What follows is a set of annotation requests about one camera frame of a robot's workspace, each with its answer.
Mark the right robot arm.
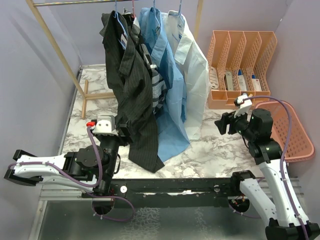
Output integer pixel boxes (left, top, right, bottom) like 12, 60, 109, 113
214, 108, 320, 240

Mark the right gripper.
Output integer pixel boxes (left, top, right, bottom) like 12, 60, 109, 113
215, 106, 257, 141

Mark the orange file organizer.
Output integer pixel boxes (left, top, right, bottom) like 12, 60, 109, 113
206, 30, 277, 110

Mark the grey plaid shirt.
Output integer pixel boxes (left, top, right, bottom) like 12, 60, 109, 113
122, 12, 168, 114

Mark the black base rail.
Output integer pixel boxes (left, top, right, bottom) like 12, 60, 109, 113
81, 176, 261, 210

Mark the light blue shirt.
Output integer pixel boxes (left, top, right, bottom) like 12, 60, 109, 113
138, 7, 190, 162

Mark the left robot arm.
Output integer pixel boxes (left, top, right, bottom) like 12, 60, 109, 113
4, 120, 132, 198

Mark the pink laundry basket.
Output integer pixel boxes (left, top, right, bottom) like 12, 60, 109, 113
255, 101, 315, 163

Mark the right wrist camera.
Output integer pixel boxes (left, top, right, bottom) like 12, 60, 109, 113
234, 93, 253, 118

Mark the wooden clothes rack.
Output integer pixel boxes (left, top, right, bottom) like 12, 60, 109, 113
24, 0, 205, 120

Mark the black pinstripe shirt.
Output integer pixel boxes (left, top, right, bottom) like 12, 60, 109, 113
100, 10, 164, 173

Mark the blue wire hanger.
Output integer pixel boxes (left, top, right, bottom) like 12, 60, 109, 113
168, 0, 183, 17

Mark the white shirt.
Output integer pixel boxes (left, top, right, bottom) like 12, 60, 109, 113
161, 10, 211, 140

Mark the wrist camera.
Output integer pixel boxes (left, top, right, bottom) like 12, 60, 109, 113
86, 115, 117, 136
234, 93, 253, 118

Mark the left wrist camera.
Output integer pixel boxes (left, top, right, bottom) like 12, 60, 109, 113
86, 115, 117, 136

